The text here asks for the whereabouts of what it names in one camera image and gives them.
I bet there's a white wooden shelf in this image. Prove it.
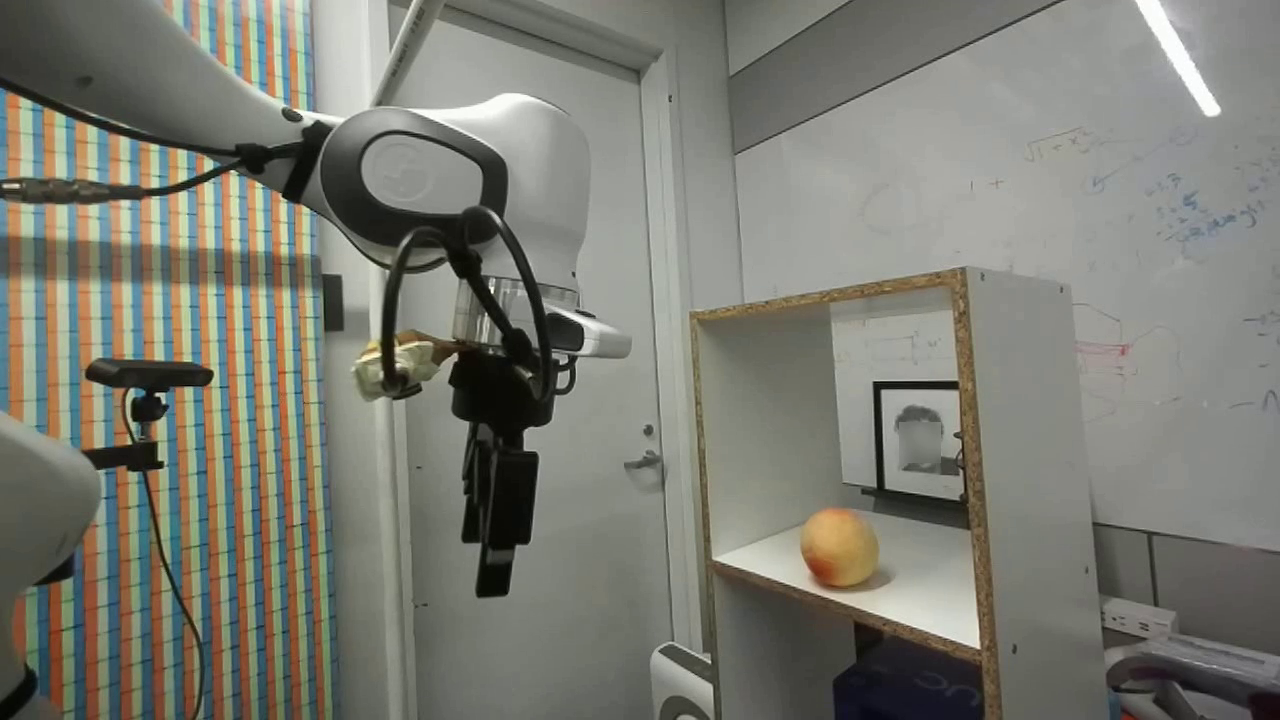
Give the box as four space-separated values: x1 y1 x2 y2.
691 268 1106 720

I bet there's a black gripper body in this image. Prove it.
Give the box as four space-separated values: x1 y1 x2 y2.
447 347 558 432

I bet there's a black camera on stand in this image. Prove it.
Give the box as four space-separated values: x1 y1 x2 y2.
85 355 210 474

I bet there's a silver door handle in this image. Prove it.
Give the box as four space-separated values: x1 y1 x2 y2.
625 447 665 474

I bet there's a framed portrait picture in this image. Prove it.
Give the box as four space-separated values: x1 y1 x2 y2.
872 382 964 505

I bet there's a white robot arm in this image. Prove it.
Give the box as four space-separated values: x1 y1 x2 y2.
0 0 590 597

